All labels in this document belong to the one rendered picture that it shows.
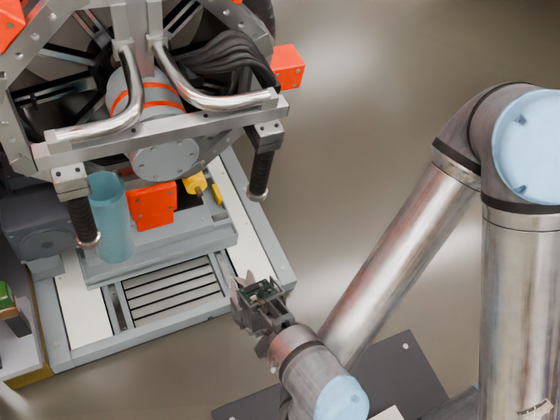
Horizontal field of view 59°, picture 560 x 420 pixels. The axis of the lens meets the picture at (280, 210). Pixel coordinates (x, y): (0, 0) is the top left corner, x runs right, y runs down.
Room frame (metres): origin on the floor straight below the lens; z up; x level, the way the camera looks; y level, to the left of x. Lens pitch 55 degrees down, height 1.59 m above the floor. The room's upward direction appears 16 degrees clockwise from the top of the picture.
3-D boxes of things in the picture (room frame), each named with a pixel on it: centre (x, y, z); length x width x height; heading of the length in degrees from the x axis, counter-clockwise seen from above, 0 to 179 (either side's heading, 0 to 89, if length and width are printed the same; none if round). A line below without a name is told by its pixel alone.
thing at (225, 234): (0.85, 0.42, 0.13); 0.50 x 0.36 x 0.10; 128
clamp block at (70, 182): (0.43, 0.34, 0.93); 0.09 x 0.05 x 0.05; 38
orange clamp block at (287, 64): (0.89, 0.09, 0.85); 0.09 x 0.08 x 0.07; 128
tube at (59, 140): (0.54, 0.34, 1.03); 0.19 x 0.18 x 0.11; 38
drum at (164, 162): (0.64, 0.29, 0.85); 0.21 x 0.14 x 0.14; 38
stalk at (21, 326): (0.29, 0.47, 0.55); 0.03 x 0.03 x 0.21; 38
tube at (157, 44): (0.66, 0.18, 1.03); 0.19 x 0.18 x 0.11; 38
